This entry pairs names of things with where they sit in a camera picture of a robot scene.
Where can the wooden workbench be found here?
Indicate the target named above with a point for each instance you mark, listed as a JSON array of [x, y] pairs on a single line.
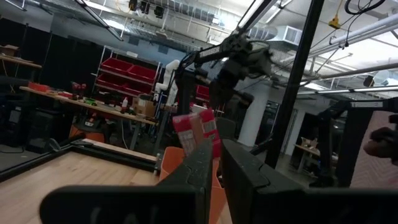
[[93, 107]]

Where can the black neighbouring rig frame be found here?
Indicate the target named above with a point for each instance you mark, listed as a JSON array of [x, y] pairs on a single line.
[[354, 140]]

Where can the flat red box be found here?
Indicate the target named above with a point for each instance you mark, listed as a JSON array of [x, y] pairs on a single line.
[[38, 87]]

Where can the white bottle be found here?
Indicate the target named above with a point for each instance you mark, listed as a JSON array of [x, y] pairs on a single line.
[[125, 102]]

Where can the white ceiling air unit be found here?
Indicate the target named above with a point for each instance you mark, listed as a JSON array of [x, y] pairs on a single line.
[[287, 35]]

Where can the cardboard box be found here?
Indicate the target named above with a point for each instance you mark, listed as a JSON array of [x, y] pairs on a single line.
[[144, 107]]

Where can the orange plastic basket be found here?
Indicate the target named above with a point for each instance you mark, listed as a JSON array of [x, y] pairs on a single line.
[[171, 161]]

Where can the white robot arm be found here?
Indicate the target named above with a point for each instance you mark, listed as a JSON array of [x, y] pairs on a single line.
[[168, 77]]

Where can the red popcorn bag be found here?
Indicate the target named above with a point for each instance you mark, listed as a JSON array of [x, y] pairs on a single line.
[[208, 124]]

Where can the yellow hanging power outlet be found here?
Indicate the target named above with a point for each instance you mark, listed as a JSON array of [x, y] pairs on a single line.
[[335, 22]]

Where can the person's hand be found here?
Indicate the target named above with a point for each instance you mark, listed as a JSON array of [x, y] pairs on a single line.
[[382, 144]]

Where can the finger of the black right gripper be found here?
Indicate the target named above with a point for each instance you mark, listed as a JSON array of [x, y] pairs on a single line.
[[219, 95], [242, 99]]

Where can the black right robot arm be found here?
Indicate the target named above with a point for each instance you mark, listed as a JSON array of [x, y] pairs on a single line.
[[211, 51]]

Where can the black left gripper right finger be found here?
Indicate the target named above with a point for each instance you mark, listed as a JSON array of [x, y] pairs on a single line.
[[280, 205]]

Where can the black aluminium rig frame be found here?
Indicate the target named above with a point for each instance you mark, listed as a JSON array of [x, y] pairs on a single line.
[[295, 77]]

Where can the orange shop vacuum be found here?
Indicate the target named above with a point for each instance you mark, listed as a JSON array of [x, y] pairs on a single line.
[[88, 132]]

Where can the red storage bin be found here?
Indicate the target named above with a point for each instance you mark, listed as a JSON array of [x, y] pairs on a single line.
[[116, 64], [142, 73], [136, 89], [109, 81]]

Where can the metal shelf rack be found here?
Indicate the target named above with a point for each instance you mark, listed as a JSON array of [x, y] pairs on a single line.
[[127, 77]]

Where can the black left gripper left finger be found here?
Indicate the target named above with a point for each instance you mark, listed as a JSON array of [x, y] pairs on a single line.
[[140, 205]]

